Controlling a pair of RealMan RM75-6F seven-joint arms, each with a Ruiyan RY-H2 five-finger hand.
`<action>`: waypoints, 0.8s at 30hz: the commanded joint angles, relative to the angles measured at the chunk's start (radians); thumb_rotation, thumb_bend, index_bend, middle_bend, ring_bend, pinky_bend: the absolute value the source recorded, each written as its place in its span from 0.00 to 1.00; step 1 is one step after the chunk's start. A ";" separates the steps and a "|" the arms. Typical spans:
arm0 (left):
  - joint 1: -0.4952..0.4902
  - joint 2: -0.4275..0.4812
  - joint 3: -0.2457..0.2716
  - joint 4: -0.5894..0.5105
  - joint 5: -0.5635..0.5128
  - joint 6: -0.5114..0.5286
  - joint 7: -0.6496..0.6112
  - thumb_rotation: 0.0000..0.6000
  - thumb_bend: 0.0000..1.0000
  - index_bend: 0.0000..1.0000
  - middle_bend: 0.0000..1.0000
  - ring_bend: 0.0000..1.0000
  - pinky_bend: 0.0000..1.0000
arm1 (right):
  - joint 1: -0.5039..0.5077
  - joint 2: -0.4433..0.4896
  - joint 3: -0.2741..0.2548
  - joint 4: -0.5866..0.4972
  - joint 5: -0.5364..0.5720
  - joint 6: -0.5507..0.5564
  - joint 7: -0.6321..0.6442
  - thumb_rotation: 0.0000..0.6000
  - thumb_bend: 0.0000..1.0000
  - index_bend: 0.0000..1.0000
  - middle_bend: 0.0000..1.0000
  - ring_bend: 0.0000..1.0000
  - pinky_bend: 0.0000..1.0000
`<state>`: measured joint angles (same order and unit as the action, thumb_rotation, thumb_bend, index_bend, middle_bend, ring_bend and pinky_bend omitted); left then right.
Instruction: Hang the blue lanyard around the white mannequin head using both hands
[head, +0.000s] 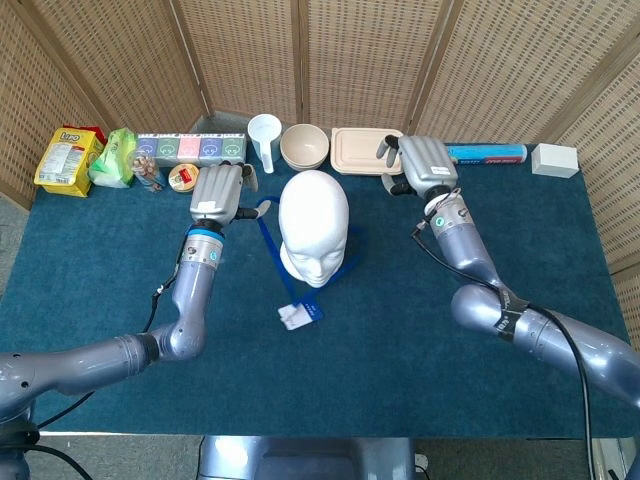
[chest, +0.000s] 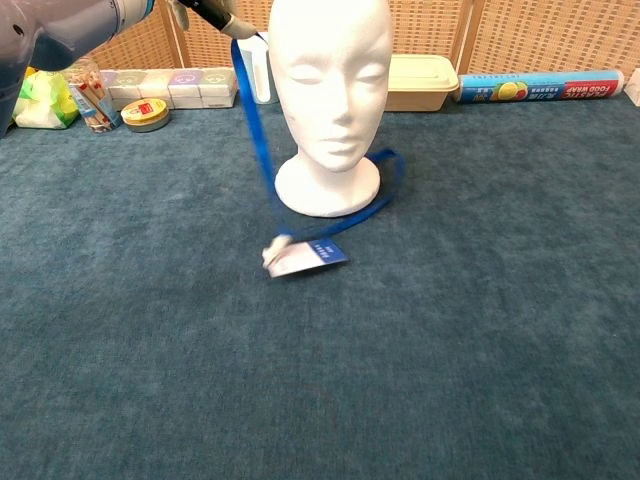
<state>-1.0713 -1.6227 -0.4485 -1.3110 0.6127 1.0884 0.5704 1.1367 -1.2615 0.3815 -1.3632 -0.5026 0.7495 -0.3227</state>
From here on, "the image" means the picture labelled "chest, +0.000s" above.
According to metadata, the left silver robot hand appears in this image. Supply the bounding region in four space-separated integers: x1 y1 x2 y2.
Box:
169 0 261 40

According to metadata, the blue lanyard with badge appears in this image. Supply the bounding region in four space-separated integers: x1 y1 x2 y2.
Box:
230 30 407 279

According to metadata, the green small box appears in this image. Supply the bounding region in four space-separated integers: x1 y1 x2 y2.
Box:
108 68 146 110
198 67 238 109

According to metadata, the purple small box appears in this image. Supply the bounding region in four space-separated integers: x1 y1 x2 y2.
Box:
168 68 204 110

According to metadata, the white measuring cup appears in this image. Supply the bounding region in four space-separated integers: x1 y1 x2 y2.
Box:
236 33 279 105

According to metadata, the pink small box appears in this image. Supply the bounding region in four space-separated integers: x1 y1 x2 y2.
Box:
138 68 174 110

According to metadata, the round tin yellow lid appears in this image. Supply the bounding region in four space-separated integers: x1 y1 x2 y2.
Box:
120 97 171 133

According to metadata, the lavender small box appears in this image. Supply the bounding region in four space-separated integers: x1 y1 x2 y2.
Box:
99 69 119 101

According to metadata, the white foam mannequin head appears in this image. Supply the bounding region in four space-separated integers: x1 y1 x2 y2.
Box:
267 0 395 219

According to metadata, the clear jar with sticks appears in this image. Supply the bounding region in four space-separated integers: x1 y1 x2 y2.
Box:
64 57 123 134

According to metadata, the green white tissue pack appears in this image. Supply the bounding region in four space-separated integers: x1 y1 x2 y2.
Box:
12 67 81 130

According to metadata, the beige lidded lunch box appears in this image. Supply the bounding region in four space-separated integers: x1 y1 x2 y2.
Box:
387 53 460 113

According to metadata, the wicker folding screen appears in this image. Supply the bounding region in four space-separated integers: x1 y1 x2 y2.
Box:
84 0 640 92

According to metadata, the dark teal table cloth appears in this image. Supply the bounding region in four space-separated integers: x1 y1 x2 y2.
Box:
0 89 640 480

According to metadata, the white cardboard box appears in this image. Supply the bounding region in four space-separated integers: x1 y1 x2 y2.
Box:
623 68 640 107

